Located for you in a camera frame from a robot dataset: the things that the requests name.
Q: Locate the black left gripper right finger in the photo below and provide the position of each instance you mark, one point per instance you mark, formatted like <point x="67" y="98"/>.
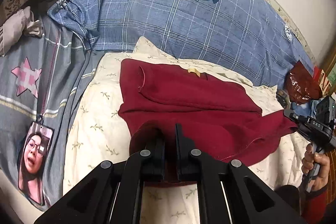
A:
<point x="229" y="192"/>

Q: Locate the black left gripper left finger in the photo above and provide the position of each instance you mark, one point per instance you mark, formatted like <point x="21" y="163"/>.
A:
<point x="112" y="193"/>

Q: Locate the dark red sweater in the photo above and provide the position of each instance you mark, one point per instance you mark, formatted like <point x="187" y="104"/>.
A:
<point x="218" y="116"/>

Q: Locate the dark red plastic bag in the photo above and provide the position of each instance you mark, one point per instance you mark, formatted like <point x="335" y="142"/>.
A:
<point x="301" y="86"/>

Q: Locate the phone with face photo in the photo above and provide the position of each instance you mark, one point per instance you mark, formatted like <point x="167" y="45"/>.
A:
<point x="31" y="162"/>

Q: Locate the grey star patterned bedsheet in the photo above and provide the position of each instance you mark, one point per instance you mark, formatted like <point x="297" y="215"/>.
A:
<point x="44" y="77"/>

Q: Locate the pinkish grey crumpled cloth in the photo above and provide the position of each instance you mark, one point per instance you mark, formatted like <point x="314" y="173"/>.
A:
<point x="21" y="23"/>

